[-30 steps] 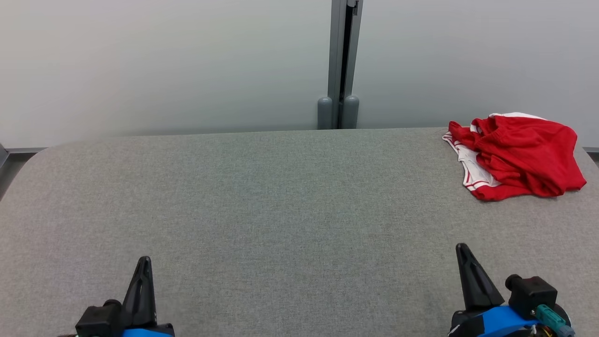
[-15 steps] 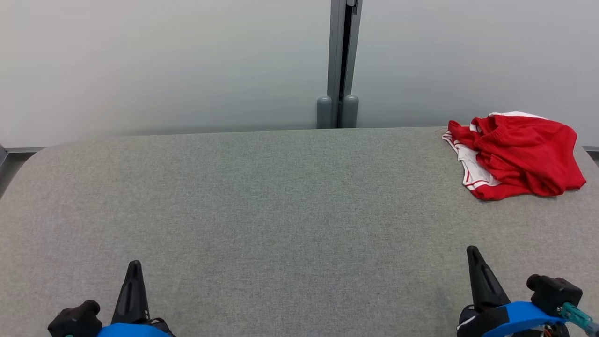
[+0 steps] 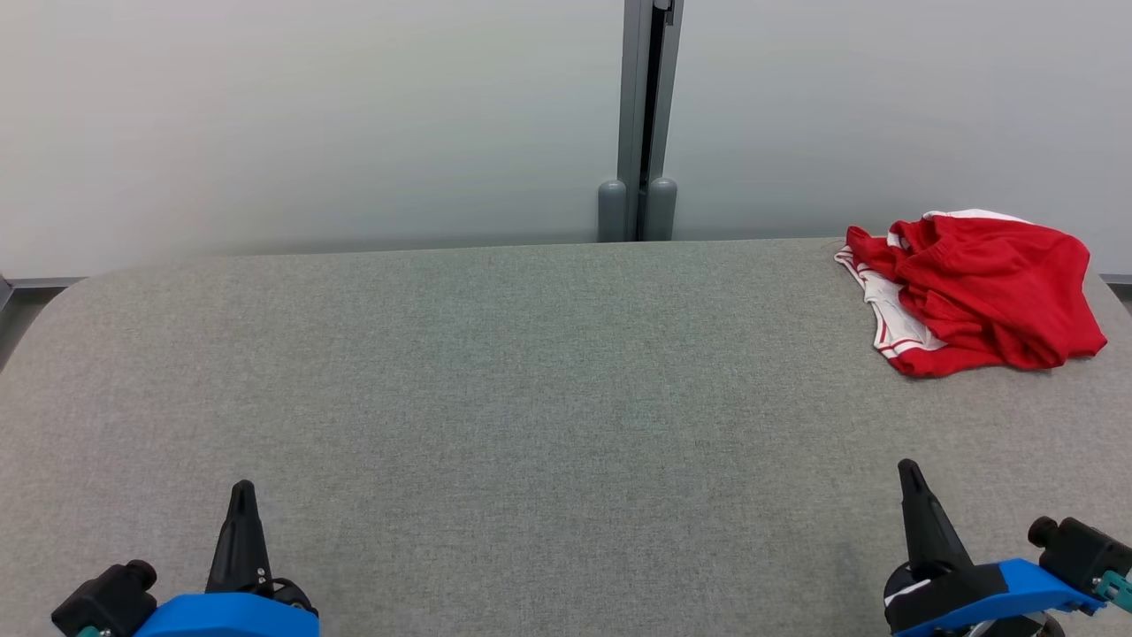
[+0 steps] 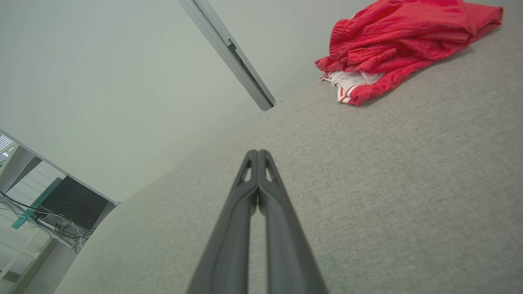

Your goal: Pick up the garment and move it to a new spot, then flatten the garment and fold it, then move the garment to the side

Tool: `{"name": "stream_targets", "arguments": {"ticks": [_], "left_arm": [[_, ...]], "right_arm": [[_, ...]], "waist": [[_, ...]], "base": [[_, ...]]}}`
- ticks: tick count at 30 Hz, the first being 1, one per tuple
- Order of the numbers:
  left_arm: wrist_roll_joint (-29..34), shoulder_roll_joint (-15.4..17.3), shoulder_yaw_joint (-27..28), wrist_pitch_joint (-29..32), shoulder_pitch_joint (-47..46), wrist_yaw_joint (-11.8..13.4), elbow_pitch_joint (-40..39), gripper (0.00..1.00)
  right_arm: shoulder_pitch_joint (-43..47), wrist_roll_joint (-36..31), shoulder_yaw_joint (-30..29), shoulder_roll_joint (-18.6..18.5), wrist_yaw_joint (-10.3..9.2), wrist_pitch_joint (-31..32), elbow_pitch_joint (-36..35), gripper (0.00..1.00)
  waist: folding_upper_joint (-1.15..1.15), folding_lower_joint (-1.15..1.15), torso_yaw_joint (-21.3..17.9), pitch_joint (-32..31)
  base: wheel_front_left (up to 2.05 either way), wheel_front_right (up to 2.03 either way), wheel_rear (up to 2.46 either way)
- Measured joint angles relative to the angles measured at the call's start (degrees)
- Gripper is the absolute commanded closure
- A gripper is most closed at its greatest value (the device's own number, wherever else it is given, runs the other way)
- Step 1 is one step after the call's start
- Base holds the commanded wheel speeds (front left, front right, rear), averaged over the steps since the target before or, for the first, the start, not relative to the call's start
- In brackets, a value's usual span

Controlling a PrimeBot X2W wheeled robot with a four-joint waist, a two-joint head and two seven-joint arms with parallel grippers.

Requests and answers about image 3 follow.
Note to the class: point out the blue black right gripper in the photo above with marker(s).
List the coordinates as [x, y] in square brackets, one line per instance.
[1017, 588]

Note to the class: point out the red Bulls 23 shorts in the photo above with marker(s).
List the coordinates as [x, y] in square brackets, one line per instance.
[920, 257]

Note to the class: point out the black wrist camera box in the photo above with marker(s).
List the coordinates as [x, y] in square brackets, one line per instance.
[106, 602]
[1079, 553]

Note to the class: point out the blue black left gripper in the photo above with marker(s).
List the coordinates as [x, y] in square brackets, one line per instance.
[230, 617]

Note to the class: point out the grey cylindrical post foot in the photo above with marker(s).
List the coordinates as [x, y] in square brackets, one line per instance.
[661, 212]
[612, 212]

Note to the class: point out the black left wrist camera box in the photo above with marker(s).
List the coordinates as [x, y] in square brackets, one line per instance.
[106, 602]

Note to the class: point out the grey partition post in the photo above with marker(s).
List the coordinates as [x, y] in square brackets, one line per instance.
[632, 88]

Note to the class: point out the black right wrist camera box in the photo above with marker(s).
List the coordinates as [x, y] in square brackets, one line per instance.
[1079, 553]

